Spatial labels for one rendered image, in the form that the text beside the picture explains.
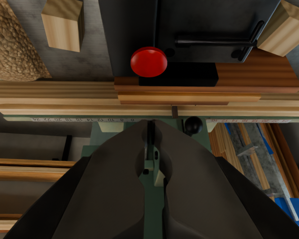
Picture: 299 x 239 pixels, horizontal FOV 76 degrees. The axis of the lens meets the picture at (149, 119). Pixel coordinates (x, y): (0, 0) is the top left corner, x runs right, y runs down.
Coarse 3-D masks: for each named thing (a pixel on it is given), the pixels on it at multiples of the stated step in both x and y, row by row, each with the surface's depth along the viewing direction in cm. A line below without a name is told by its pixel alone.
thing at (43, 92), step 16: (0, 80) 35; (0, 96) 33; (16, 96) 33; (32, 96) 33; (48, 96) 33; (64, 96) 33; (80, 96) 33; (96, 96) 34; (112, 96) 34; (272, 96) 35; (288, 96) 35
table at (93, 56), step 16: (16, 0) 23; (32, 0) 23; (80, 0) 23; (96, 0) 23; (288, 0) 23; (16, 16) 24; (32, 16) 25; (96, 16) 25; (32, 32) 27; (96, 32) 27; (48, 48) 29; (96, 48) 29; (48, 64) 32; (64, 64) 32; (80, 64) 32; (96, 64) 32; (48, 80) 35; (64, 80) 35; (80, 80) 35; (96, 80) 35; (112, 80) 35
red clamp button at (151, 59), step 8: (144, 48) 15; (152, 48) 15; (136, 56) 15; (144, 56) 15; (152, 56) 15; (160, 56) 15; (136, 64) 15; (144, 64) 15; (152, 64) 15; (160, 64) 15; (136, 72) 16; (144, 72) 16; (152, 72) 16; (160, 72) 16
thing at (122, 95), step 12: (120, 96) 30; (132, 96) 30; (144, 96) 30; (156, 96) 30; (168, 96) 30; (180, 96) 30; (192, 96) 30; (204, 96) 30; (216, 96) 30; (228, 96) 30; (240, 96) 30; (252, 96) 31
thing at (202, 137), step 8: (168, 120) 27; (176, 120) 27; (184, 120) 27; (176, 128) 26; (184, 128) 26; (192, 136) 26; (200, 136) 26; (208, 136) 26; (208, 144) 25; (160, 176) 29; (160, 184) 34
